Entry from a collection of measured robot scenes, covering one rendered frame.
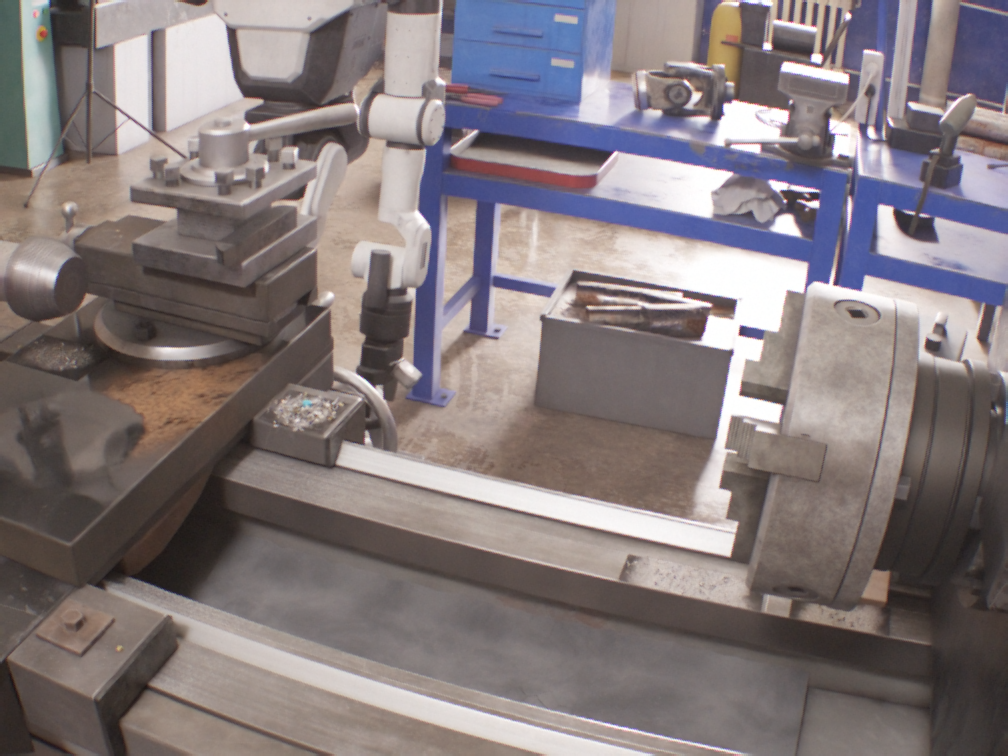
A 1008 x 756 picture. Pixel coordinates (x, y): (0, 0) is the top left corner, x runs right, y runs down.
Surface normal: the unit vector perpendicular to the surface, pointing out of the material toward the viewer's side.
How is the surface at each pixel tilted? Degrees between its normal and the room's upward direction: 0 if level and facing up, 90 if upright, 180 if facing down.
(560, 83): 90
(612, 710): 17
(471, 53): 90
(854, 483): 71
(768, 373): 36
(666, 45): 90
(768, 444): 66
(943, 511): 82
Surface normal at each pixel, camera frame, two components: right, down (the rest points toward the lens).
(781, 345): -0.13, -0.45
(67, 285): 0.95, 0.20
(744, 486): -0.31, 0.52
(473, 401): 0.07, -0.88
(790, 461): -0.25, 0.04
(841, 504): -0.29, 0.26
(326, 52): 0.44, 0.56
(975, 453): -0.20, -0.20
